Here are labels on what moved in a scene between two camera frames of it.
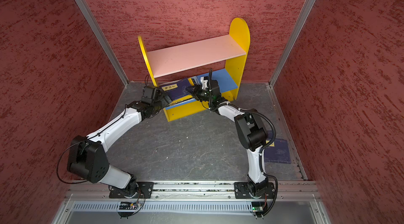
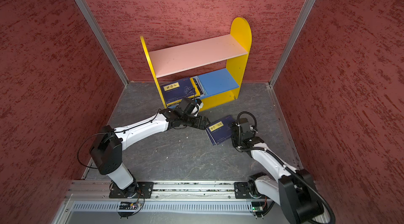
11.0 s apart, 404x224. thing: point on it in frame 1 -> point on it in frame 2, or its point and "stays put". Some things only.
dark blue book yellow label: x=177 y=89 stays put
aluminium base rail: x=197 y=191 stays put
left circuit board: x=128 y=205 stays put
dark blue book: x=278 y=152 -> x=222 y=130
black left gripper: x=164 y=102 -> x=203 y=126
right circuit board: x=257 y=206 stays put
